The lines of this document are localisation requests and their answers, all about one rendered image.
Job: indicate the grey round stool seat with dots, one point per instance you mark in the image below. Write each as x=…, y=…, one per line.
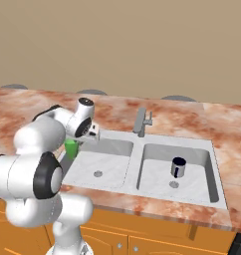
x=178, y=98
x=14, y=86
x=91, y=92

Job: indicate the small grey cupboard knob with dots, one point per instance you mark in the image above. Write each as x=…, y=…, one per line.
x=119, y=245
x=135, y=248

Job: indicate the green cup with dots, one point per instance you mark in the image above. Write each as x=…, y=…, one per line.
x=71, y=150

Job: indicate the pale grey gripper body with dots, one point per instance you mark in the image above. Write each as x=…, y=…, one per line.
x=90, y=138

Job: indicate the dark blue metal mug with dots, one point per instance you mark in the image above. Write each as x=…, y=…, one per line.
x=177, y=168

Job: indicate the grey sink tap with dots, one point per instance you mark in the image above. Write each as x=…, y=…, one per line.
x=140, y=123

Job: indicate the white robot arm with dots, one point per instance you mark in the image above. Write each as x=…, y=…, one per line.
x=33, y=156

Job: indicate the white double basin sink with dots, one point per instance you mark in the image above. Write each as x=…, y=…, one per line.
x=102, y=171

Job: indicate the black appliance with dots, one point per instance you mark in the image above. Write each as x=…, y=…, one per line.
x=240, y=245

